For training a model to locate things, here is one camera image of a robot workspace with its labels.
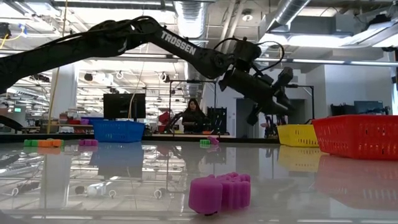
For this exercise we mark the grey door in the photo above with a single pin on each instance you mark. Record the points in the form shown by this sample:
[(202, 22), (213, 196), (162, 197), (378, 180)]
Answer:
[(298, 115), (242, 124)]

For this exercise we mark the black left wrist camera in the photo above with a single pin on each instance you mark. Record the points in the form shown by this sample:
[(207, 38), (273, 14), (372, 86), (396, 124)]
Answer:
[(284, 77)]

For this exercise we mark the ribbed silver ventilation duct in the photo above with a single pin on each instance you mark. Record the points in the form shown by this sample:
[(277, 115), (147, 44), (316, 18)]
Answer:
[(191, 18)]

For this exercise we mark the red plastic object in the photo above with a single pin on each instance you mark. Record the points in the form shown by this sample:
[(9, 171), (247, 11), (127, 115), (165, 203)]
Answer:
[(163, 119)]

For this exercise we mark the white square column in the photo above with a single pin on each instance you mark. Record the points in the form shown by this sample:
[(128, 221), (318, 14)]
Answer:
[(63, 99)]

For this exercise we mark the yellow plastic basket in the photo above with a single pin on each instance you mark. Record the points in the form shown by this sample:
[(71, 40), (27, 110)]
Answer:
[(295, 136)]

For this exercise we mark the black slotted rack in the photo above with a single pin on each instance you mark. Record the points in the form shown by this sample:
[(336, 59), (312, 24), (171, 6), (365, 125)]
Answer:
[(219, 119)]

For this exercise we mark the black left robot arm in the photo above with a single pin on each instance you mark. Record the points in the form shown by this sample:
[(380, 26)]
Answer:
[(140, 31)]

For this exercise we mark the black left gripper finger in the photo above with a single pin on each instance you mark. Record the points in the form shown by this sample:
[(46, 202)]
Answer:
[(283, 105), (253, 116)]

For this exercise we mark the wooden shelf board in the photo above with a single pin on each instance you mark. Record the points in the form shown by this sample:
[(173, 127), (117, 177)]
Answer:
[(71, 125)]

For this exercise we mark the green exit sign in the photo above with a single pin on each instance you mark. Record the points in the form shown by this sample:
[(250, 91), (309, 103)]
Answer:
[(18, 109)]

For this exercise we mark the orange Halloween toy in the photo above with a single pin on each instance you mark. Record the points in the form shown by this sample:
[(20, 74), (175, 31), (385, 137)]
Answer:
[(49, 143)]

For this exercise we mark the black ceiling box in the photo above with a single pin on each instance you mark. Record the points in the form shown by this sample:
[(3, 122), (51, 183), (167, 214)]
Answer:
[(4, 31)]

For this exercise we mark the wooden background desk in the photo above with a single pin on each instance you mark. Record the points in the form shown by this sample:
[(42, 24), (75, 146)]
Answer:
[(224, 135)]

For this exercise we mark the black background robot arm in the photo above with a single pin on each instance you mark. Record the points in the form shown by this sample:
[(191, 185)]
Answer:
[(270, 129)]

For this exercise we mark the person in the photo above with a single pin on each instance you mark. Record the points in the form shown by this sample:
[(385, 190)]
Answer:
[(193, 119)]

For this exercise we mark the purple Halloween toy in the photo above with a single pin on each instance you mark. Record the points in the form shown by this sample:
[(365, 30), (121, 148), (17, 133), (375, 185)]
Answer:
[(88, 142), (217, 193), (214, 140)]

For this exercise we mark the red plastic basket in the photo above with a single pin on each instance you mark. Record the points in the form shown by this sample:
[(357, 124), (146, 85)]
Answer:
[(357, 137)]

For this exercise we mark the black metal frame stand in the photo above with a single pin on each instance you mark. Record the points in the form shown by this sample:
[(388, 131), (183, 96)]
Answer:
[(192, 81), (306, 86)]

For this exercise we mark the dark computer monitor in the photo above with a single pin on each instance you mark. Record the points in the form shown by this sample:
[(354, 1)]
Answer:
[(370, 107), (342, 110)]

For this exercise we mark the blue plastic basket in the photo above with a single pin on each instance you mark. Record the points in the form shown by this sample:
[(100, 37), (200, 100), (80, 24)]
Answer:
[(118, 132)]

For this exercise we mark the round smoke detector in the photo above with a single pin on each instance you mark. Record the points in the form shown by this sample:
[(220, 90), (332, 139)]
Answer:
[(247, 17)]

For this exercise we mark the blue background bin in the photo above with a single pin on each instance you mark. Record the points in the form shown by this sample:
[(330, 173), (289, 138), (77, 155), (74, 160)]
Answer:
[(93, 119)]

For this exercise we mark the long white light bar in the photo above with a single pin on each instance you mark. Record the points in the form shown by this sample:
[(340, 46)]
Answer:
[(311, 61)]

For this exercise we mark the black monitor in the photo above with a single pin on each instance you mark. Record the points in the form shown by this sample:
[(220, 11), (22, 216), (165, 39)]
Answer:
[(124, 105)]

